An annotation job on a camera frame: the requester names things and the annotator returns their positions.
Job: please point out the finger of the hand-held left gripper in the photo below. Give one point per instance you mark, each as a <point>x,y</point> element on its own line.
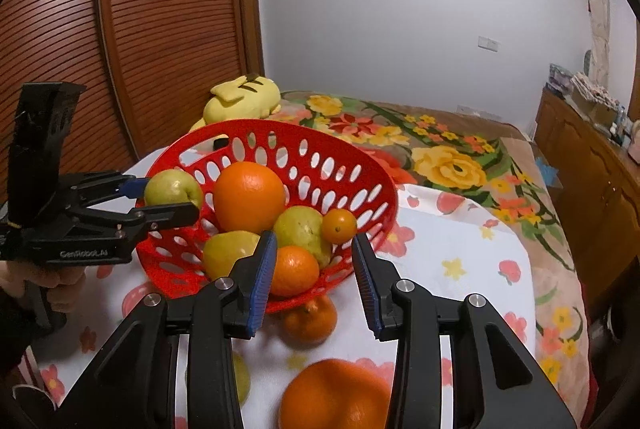
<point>135,188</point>
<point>165,214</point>

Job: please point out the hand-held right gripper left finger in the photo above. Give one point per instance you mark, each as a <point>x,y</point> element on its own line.
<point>262,279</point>

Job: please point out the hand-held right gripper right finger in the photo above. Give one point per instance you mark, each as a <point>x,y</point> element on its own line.
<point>365,289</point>

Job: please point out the small green apple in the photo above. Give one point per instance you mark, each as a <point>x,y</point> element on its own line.
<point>241,379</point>
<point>172,189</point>

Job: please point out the red perforated plastic basket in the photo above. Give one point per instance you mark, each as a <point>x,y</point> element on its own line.
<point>285,304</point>

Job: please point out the large yellow-green pear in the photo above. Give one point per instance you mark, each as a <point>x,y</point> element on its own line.
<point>300,229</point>
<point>225,254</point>

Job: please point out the tiny mandarin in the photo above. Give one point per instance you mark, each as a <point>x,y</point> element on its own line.
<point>339,225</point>

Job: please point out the large orange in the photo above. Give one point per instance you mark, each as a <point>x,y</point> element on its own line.
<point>335,399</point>
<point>248,199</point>

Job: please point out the person's left hand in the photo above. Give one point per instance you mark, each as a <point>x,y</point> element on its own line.
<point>60,291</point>

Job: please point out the yellow plush toy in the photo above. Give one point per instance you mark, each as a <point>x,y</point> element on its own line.
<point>245,101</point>

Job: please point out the floral blanket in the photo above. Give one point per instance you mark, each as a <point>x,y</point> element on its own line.
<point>450,164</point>

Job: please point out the wooden louvered wardrobe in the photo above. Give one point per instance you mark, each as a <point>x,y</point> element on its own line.
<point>165,34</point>

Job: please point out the blue cloth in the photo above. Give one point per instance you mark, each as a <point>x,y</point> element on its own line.
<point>547,171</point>

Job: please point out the wooden sideboard cabinet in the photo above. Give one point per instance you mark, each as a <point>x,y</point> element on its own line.
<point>590,199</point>

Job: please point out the clear storage containers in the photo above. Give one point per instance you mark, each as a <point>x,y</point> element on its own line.
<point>559,76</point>

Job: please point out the cardboard box with cloth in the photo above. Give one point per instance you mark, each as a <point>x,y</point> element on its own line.
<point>595,106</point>

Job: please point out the pink thermos jug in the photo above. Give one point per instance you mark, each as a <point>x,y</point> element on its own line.
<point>635,141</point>

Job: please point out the grey round object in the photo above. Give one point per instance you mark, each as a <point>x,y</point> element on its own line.
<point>587,61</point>

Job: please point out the patterned beige curtain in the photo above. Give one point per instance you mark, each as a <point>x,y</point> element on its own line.
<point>597,19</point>

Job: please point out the white wall switch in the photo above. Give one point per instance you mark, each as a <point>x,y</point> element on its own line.
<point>488,43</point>

